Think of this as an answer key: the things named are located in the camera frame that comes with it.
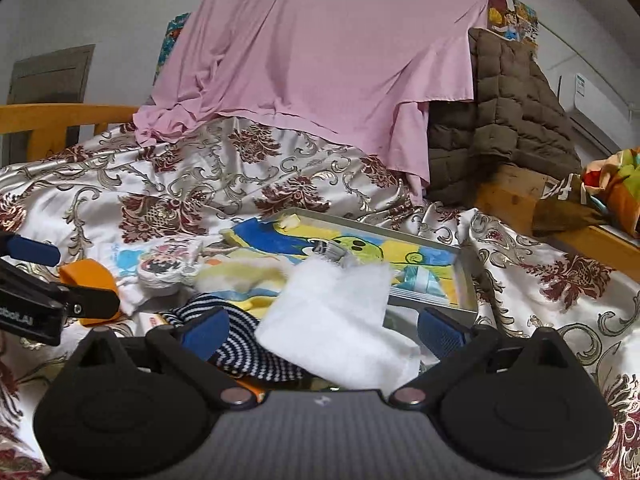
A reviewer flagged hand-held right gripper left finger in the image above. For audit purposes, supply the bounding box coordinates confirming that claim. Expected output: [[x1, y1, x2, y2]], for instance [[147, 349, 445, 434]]
[[75, 305, 258, 408]]

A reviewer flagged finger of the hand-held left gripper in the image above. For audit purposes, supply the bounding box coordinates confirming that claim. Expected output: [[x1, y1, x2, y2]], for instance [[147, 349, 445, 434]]
[[0, 232, 62, 267], [0, 259, 122, 322]]

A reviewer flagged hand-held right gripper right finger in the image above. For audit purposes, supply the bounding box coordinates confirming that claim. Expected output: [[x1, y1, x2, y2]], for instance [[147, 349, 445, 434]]
[[389, 306, 568, 407]]

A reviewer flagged orange fabric piece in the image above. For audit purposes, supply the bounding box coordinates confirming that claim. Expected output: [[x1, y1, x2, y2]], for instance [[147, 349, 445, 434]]
[[59, 259, 122, 327]]

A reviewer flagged black white striped knit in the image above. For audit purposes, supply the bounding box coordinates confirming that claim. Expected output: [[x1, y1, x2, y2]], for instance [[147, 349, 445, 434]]
[[160, 294, 312, 384]]

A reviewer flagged grey tray with cartoon cloth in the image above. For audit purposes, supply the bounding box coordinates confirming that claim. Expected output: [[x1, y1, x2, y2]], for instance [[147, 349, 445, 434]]
[[220, 206, 482, 327]]

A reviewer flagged yellow fuzzy striped cloth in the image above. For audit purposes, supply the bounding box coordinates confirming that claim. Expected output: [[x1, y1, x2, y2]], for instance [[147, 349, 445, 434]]
[[194, 252, 292, 319]]

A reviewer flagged white fluffy cloth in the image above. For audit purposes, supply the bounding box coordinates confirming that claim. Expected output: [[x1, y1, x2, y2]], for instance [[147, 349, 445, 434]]
[[254, 260, 424, 392]]

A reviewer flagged teal clear packet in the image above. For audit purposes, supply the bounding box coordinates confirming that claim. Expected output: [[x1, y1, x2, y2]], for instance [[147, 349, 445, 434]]
[[390, 265, 461, 306]]

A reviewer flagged white cartoon print sock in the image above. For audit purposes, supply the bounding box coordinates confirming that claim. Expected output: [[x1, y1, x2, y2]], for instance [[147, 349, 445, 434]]
[[135, 239, 207, 297]]

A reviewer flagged blue yellow cartoon towel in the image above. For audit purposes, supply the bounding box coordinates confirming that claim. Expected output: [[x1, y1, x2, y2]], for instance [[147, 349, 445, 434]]
[[222, 217, 461, 307]]

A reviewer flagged clear plastic wrapper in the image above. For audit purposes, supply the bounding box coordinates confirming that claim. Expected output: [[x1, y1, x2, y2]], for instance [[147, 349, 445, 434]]
[[312, 240, 362, 267]]

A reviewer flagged floral satin bedspread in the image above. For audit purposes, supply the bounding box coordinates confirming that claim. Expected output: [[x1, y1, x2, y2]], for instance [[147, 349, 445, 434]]
[[0, 119, 640, 480]]

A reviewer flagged brown printed cloth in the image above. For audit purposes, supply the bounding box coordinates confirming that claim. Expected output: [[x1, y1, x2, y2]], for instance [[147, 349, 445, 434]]
[[531, 174, 609, 237]]

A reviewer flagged grey door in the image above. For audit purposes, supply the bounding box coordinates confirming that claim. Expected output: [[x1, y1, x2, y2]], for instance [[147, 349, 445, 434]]
[[6, 44, 96, 166]]

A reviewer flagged colourful printed blanket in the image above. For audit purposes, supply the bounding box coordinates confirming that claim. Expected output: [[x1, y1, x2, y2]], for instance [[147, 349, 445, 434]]
[[580, 147, 640, 239]]

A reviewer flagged brown quilted jacket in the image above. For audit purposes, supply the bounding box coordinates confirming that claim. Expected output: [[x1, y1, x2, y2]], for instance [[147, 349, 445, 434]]
[[425, 27, 583, 207]]

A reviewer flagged white air conditioner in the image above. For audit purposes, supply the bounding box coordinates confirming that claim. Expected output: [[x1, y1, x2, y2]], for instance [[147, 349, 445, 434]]
[[557, 74, 640, 157]]

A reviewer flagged pink hanging sheet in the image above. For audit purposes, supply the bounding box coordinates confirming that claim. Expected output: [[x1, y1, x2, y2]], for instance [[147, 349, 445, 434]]
[[132, 0, 490, 202]]

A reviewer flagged orange wooden bed rail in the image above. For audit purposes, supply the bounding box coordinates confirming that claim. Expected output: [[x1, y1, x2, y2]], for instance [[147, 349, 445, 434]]
[[0, 103, 142, 162]]

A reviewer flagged pale wooden bed frame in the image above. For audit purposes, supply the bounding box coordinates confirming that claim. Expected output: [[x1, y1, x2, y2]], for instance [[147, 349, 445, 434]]
[[474, 162, 640, 272]]

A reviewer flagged colourful patterned wall poster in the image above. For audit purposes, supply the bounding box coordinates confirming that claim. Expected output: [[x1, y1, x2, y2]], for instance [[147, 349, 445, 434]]
[[154, 12, 192, 82]]

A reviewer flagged cartoon wall poster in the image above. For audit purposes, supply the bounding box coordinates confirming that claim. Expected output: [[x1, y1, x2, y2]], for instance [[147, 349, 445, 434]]
[[486, 0, 541, 47]]

